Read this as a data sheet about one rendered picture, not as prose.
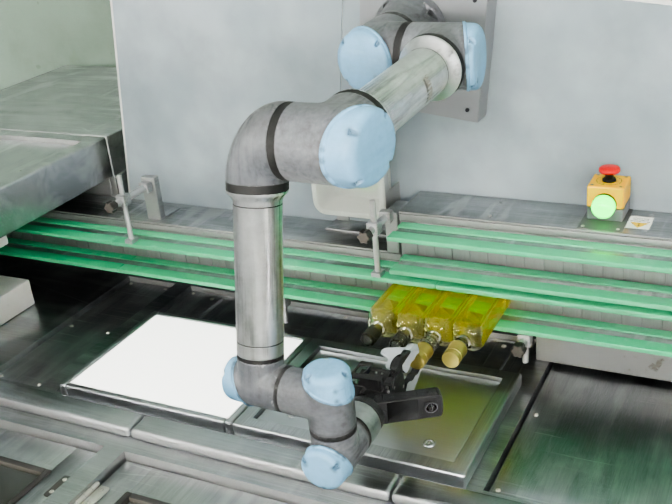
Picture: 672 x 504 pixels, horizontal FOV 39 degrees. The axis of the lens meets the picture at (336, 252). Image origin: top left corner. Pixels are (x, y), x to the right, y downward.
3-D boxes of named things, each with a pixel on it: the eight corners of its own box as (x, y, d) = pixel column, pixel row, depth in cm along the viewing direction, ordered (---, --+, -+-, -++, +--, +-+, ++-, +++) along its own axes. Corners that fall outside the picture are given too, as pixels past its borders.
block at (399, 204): (396, 239, 206) (384, 252, 200) (394, 199, 202) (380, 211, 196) (412, 240, 204) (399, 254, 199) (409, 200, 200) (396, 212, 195)
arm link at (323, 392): (272, 372, 142) (280, 431, 147) (337, 386, 137) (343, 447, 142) (298, 346, 148) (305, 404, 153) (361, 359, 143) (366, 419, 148)
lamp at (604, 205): (592, 213, 182) (589, 219, 179) (593, 192, 180) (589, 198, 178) (616, 216, 180) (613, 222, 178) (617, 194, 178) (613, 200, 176)
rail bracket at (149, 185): (165, 213, 237) (109, 250, 219) (154, 150, 230) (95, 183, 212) (181, 215, 235) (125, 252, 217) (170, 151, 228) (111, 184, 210)
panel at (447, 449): (156, 320, 226) (61, 396, 199) (154, 309, 225) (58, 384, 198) (522, 385, 187) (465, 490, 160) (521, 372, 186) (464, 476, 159)
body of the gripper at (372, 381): (362, 357, 166) (332, 393, 157) (407, 364, 163) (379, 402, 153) (366, 393, 169) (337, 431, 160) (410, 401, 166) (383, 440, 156)
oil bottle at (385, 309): (406, 290, 202) (365, 338, 185) (405, 266, 200) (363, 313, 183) (431, 293, 200) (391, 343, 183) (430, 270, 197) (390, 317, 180)
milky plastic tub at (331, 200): (331, 199, 216) (314, 213, 209) (321, 105, 207) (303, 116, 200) (401, 206, 209) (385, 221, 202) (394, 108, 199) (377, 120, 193)
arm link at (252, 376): (201, 100, 136) (211, 412, 149) (265, 104, 131) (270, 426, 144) (246, 94, 146) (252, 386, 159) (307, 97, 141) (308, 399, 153)
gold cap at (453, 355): (450, 355, 175) (441, 367, 171) (448, 338, 173) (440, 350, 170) (468, 357, 173) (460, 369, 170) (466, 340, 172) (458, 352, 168)
